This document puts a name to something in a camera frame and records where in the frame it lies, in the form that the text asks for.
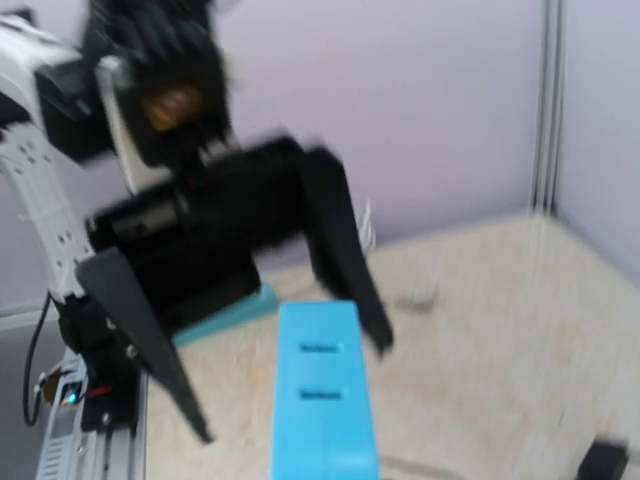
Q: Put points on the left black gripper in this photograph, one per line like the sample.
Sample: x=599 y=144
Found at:
x=184 y=249

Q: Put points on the teal power strip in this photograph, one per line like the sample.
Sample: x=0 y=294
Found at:
x=264 y=303

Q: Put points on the blue rounded charger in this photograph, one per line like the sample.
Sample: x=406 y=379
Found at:
x=322 y=422

